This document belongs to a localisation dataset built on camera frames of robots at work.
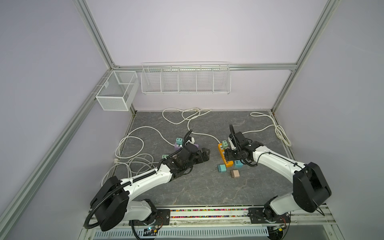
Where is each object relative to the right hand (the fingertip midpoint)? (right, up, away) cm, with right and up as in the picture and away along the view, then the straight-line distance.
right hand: (230, 155), depth 89 cm
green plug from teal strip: (-5, -8, 0) cm, 9 cm away
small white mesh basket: (-73, +41, +11) cm, 85 cm away
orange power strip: (-1, -5, +1) cm, 6 cm away
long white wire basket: (-28, +50, +13) cm, 59 cm away
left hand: (-16, +2, -8) cm, 18 cm away
